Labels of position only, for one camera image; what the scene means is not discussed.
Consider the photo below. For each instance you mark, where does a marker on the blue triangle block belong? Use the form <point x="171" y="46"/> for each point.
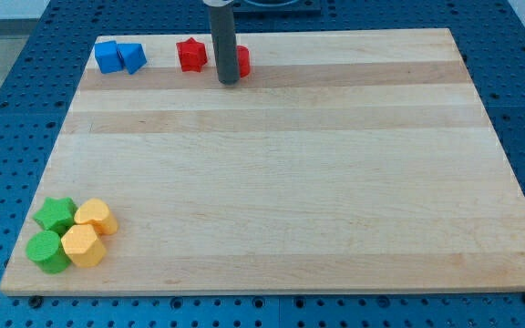
<point x="133" y="56"/>

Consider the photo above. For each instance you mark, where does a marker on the red circle block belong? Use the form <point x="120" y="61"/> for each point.
<point x="243" y="55"/>

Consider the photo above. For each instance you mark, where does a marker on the red star block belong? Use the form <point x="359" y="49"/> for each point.
<point x="192" y="55"/>

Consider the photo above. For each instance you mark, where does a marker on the blue cube block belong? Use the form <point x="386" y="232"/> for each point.
<point x="107" y="57"/>

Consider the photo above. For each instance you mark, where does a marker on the yellow heart block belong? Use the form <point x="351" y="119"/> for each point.
<point x="97" y="213"/>

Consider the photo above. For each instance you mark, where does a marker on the green star block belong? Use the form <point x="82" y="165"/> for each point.
<point x="56" y="215"/>

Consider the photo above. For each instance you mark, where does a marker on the wooden board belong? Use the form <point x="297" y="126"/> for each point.
<point x="346" y="162"/>

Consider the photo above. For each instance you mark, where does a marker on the green cylinder block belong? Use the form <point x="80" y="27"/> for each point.
<point x="45" y="250"/>

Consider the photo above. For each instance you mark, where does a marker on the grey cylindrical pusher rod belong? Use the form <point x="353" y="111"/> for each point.
<point x="224" y="40"/>

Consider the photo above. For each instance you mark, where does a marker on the yellow hexagon block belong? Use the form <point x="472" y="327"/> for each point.
<point x="83" y="246"/>

